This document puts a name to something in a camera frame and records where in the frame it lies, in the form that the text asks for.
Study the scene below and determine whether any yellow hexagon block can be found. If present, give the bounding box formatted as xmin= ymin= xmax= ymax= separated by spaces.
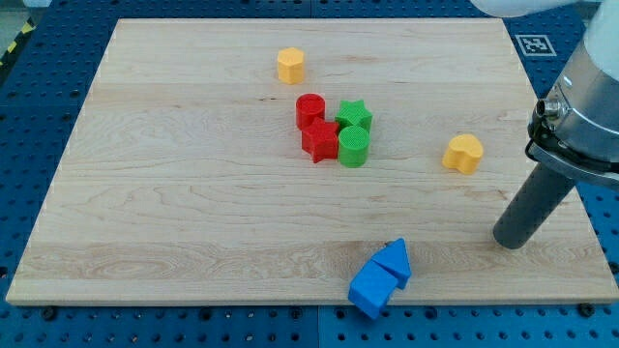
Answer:
xmin=277 ymin=47 xmax=305 ymax=84

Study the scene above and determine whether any green star block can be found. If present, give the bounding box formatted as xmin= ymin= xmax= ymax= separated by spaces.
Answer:
xmin=335 ymin=100 xmax=373 ymax=131

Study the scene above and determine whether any red star block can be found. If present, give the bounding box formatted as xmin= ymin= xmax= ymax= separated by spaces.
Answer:
xmin=302 ymin=118 xmax=339 ymax=163

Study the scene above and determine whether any blue cube block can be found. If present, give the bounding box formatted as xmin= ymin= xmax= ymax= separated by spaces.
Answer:
xmin=348 ymin=261 xmax=398 ymax=319

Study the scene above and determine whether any green cylinder block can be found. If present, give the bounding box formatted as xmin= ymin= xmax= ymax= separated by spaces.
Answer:
xmin=338 ymin=126 xmax=370 ymax=167

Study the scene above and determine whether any blue triangle block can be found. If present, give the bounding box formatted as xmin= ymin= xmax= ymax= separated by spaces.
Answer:
xmin=371 ymin=238 xmax=412 ymax=290

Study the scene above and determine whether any fiducial marker tag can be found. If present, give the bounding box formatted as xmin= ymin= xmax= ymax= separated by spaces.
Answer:
xmin=516 ymin=34 xmax=556 ymax=57

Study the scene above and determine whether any light wooden board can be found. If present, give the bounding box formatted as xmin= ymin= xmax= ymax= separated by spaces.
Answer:
xmin=6 ymin=18 xmax=618 ymax=305

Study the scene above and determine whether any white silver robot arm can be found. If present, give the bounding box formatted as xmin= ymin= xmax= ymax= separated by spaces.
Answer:
xmin=525 ymin=0 xmax=618 ymax=189

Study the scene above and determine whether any red cylinder block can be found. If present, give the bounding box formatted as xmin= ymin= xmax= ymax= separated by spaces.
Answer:
xmin=295 ymin=94 xmax=326 ymax=130

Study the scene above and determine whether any yellow heart block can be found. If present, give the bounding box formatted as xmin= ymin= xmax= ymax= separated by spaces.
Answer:
xmin=441 ymin=133 xmax=484 ymax=175

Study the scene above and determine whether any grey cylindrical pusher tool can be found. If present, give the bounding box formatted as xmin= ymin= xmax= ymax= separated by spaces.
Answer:
xmin=492 ymin=163 xmax=575 ymax=249

